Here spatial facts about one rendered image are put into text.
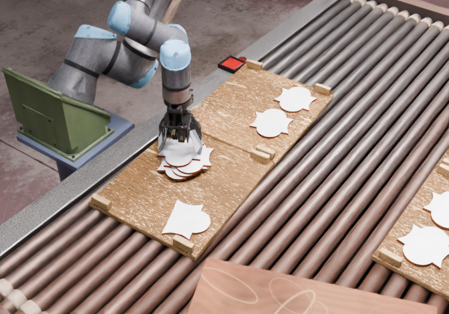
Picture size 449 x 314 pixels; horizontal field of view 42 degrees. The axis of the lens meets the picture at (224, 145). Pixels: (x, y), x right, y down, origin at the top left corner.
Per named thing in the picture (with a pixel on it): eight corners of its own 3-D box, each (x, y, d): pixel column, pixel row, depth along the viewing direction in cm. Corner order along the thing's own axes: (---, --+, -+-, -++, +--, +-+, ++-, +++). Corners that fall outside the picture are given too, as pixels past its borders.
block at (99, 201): (91, 203, 158) (89, 196, 156) (95, 199, 159) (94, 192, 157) (108, 212, 155) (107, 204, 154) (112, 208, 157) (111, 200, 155)
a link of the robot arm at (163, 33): (157, 11, 155) (158, 31, 147) (193, 29, 160) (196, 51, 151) (142, 33, 159) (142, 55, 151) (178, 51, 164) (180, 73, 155)
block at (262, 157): (249, 158, 173) (250, 151, 171) (252, 154, 174) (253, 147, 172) (267, 165, 170) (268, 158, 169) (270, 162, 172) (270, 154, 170)
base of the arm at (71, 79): (37, 81, 177) (50, 51, 177) (61, 90, 192) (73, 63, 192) (78, 101, 174) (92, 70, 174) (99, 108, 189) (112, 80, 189)
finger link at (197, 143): (197, 165, 165) (181, 141, 160) (200, 151, 169) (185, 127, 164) (206, 162, 164) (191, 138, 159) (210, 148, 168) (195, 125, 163)
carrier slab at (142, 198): (88, 206, 159) (87, 202, 158) (176, 126, 186) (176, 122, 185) (195, 261, 146) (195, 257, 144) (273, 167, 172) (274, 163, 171)
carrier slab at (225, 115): (178, 125, 186) (178, 121, 185) (245, 67, 213) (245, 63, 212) (274, 166, 172) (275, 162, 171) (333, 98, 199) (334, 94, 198)
